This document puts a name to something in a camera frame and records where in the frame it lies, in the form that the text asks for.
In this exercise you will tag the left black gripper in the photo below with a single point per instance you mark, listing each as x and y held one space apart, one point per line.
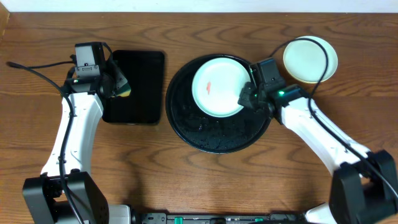
117 83

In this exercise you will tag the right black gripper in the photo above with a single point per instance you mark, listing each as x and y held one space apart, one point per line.
244 99

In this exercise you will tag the green yellow sponge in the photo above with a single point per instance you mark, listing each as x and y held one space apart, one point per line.
124 93

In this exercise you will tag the yellow plate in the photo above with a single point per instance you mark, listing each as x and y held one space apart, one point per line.
311 81

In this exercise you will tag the light blue plate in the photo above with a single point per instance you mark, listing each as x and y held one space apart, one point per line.
217 85
306 60

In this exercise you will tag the light blue plate top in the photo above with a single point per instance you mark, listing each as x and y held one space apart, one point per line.
306 60

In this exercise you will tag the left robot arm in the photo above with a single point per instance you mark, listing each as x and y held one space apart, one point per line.
65 191

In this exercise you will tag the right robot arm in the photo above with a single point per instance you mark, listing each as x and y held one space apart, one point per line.
364 183

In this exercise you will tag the black rectangular tray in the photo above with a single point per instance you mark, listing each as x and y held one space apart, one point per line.
144 71

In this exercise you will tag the round black tray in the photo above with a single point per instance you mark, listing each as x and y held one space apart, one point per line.
202 131

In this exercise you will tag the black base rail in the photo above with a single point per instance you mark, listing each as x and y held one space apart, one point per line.
217 218

